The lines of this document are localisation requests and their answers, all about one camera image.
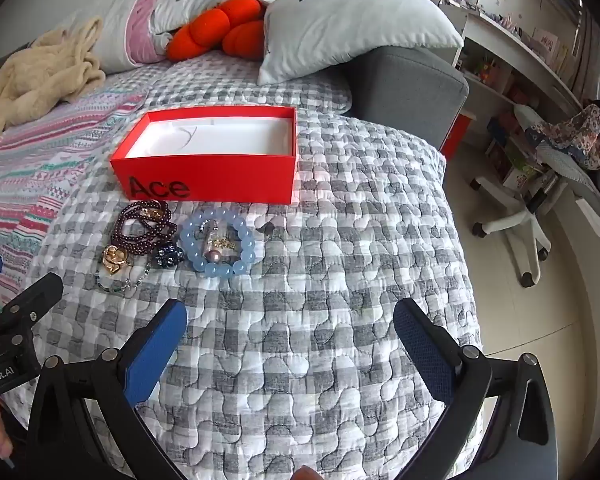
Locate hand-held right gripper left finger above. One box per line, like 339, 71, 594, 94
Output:
26, 299, 188, 480

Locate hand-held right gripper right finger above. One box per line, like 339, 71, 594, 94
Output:
393, 298, 557, 480

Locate clear crystal bracelet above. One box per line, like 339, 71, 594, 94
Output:
96, 265, 151, 295

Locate gold brooch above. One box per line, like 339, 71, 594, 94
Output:
102, 245, 132, 276

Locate dark blue crystal clip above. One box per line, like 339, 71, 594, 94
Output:
151, 244, 186, 269

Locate dark red bead bracelet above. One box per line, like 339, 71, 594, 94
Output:
114, 200, 177, 252

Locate light blue bead bracelet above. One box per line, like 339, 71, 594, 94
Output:
180, 208, 257, 279

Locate red cardboard box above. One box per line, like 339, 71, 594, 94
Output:
109, 106, 299, 205

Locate striped patterned blanket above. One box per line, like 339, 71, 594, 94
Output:
0, 91, 149, 312

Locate grey checked quilt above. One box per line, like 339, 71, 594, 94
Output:
5, 50, 484, 480

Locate white office chair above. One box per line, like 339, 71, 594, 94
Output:
470, 104, 600, 289

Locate beige plush garment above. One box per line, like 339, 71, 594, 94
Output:
0, 16, 106, 158

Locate row of picture books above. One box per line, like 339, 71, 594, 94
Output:
485, 107, 553, 192

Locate red storage box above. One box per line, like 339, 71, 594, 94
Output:
439, 112, 476, 161

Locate grey sofa armrest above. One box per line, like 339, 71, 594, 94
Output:
347, 45, 470, 150

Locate floral cloth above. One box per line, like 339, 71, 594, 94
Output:
525, 104, 600, 171

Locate white desk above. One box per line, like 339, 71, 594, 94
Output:
430, 0, 600, 196

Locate orange plush cushion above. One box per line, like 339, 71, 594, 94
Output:
166, 0, 269, 61

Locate greeting cards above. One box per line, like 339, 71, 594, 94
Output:
532, 29, 572, 72

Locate white deer print pillow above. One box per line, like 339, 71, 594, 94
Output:
256, 0, 465, 86

